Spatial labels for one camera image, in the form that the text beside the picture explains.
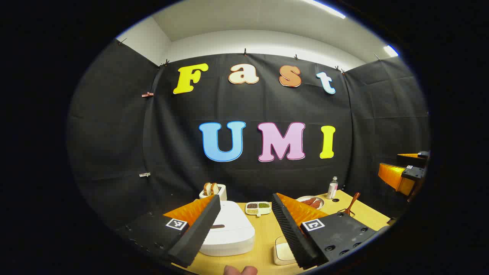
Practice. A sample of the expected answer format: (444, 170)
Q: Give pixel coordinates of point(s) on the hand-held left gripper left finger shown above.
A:
(198, 233)

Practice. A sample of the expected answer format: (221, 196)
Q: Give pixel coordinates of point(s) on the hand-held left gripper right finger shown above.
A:
(290, 236)

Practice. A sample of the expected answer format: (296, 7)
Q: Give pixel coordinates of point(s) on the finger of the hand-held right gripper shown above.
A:
(393, 176)
(414, 158)

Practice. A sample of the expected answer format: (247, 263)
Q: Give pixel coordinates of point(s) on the white rice cooker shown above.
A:
(233, 229)

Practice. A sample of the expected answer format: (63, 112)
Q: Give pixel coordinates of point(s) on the brown wooden spoon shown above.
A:
(352, 202)

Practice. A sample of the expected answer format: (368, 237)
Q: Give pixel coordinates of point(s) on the red-brown sausage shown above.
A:
(316, 204)
(309, 201)

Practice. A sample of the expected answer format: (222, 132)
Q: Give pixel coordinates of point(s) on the white divided dish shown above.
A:
(258, 209)

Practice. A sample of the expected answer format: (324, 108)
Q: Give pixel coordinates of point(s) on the toast slice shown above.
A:
(207, 189)
(215, 188)

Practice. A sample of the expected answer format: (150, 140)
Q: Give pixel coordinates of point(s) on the white toaster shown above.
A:
(222, 191)

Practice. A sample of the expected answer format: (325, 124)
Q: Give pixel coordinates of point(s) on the white round plate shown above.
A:
(320, 198)

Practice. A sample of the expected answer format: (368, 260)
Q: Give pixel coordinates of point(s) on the clear bottle pink label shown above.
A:
(332, 189)

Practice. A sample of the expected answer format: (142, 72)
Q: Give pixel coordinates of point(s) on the ceiling light strip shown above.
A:
(390, 50)

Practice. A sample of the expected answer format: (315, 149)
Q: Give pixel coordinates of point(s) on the black backdrop cloth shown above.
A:
(191, 107)

